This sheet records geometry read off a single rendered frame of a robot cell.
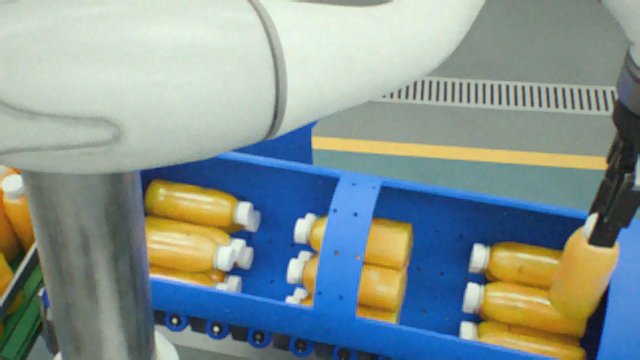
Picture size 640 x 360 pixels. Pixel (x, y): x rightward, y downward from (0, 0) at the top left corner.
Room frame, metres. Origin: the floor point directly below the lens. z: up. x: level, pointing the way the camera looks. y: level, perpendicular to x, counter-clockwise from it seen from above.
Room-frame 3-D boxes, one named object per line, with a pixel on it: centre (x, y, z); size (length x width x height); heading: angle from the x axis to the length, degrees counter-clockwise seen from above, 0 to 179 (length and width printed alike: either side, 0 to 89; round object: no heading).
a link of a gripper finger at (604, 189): (0.65, -0.36, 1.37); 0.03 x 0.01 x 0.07; 75
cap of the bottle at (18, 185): (0.95, 0.55, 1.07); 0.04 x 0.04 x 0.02
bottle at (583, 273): (0.63, -0.36, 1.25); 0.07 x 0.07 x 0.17
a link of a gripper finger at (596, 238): (0.60, -0.35, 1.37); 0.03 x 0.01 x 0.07; 75
